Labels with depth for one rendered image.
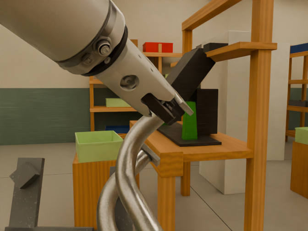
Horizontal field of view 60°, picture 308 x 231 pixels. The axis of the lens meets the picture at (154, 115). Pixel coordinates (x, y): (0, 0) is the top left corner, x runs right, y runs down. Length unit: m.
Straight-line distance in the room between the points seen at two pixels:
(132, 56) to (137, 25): 6.26
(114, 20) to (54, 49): 0.06
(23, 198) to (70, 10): 0.38
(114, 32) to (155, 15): 6.41
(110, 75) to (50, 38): 0.07
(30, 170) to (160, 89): 0.29
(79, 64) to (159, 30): 6.36
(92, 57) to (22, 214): 0.35
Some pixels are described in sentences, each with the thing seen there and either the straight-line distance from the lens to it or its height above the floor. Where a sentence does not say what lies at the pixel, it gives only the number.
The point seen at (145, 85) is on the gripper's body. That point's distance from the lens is 0.29.
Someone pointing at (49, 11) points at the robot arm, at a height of 1.33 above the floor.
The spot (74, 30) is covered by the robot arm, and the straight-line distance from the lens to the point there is 0.24.
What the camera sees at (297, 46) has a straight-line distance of 6.74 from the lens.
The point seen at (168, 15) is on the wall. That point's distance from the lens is 6.74.
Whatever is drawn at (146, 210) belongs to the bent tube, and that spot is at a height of 1.11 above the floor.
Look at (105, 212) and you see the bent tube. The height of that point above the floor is 1.08.
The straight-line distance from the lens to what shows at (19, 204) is 0.54.
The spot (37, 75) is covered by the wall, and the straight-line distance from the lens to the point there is 6.44.
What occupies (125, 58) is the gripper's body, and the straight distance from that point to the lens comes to 0.27.
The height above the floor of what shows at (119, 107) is 0.83.
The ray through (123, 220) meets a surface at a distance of 0.50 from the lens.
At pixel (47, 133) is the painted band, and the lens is 6.49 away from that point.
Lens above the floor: 1.28
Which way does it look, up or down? 6 degrees down
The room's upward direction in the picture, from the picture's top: straight up
